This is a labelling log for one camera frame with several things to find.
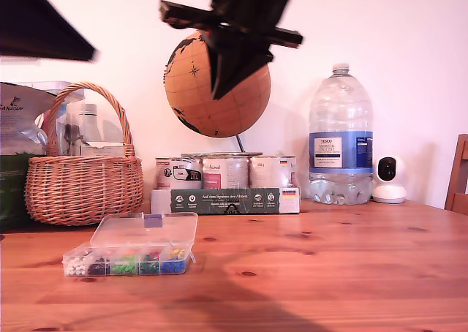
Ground cork globe on metal stand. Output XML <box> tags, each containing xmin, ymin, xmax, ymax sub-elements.
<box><xmin>162</xmin><ymin>30</ymin><xmax>272</xmax><ymax>158</ymax></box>

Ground clear plastic tub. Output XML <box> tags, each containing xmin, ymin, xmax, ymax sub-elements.
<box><xmin>31</xmin><ymin>80</ymin><xmax>88</xmax><ymax>156</ymax></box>

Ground green and silver food bag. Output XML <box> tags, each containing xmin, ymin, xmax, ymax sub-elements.
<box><xmin>0</xmin><ymin>81</ymin><xmax>48</xmax><ymax>233</ymax></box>

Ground can with pink label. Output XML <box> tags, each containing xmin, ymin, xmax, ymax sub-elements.
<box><xmin>201</xmin><ymin>156</ymin><xmax>250</xmax><ymax>189</ymax></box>

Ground white plastic bottle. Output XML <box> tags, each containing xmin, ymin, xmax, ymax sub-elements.
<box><xmin>78</xmin><ymin>103</ymin><xmax>102</xmax><ymax>145</ymax></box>

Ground can with black white label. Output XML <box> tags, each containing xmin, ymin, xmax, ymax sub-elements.
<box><xmin>154</xmin><ymin>156</ymin><xmax>203</xmax><ymax>191</ymax></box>

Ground large clear water bottle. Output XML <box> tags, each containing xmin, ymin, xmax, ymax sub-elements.
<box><xmin>308</xmin><ymin>63</ymin><xmax>375</xmax><ymax>206</ymax></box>

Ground dark green cardboard can tray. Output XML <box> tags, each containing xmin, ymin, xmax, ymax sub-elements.
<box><xmin>150</xmin><ymin>186</ymin><xmax>301</xmax><ymax>216</ymax></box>

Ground white paper carton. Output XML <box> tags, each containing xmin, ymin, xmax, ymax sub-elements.
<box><xmin>79</xmin><ymin>140</ymin><xmax>125</xmax><ymax>158</ymax></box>

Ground clear plastic pin organizer box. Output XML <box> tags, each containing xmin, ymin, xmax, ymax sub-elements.
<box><xmin>61</xmin><ymin>211</ymin><xmax>199</xmax><ymax>278</ymax></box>

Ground brown wooden chair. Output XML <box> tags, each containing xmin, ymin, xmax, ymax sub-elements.
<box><xmin>443</xmin><ymin>133</ymin><xmax>468</xmax><ymax>216</ymax></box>

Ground wicker basket with handle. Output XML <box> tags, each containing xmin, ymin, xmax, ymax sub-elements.
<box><xmin>24</xmin><ymin>82</ymin><xmax>144</xmax><ymax>227</ymax></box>

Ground small white round camera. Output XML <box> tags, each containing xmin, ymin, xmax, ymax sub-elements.
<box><xmin>371</xmin><ymin>155</ymin><xmax>408</xmax><ymax>204</ymax></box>

